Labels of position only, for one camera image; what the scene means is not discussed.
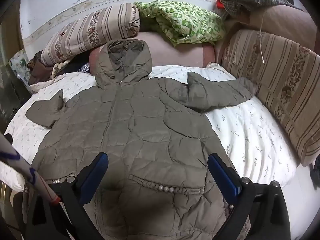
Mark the pink bed sheet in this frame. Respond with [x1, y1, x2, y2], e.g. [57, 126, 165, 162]
[89, 31, 217, 77]

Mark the leaf-print fabric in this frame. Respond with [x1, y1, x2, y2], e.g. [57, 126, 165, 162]
[11, 50, 32, 80]

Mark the dark cloth pile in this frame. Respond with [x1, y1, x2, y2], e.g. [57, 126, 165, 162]
[56, 60, 92, 77]

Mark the green floral quilt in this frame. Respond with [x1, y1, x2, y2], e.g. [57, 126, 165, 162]
[134, 1, 227, 47]

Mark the brown clothing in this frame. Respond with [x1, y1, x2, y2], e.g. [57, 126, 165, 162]
[27, 50, 54, 85]

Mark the thin beige cord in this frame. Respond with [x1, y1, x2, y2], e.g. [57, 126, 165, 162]
[259, 12, 265, 64]

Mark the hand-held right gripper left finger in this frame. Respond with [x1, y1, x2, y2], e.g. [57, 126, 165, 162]
[25, 152, 109, 240]

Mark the cream patterned cloth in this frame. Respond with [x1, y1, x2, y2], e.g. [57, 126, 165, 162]
[51, 60, 73, 78]

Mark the striped floral left pillow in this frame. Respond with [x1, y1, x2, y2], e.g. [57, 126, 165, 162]
[40, 3, 140, 67]

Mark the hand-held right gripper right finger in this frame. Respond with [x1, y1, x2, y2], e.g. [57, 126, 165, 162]
[207, 153, 292, 240]

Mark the pink folded blanket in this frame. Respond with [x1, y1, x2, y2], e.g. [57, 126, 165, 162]
[225, 4, 318, 53]

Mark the olive hooded puffer jacket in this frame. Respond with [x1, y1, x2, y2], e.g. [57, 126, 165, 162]
[25, 39, 259, 240]

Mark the striped floral right cushion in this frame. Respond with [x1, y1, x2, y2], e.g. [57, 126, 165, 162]
[221, 29, 320, 167]

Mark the white leaf-print quilt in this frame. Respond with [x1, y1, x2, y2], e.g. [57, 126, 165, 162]
[0, 64, 300, 230]

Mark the green checked cloth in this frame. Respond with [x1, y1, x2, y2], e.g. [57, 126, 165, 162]
[220, 0, 304, 18]

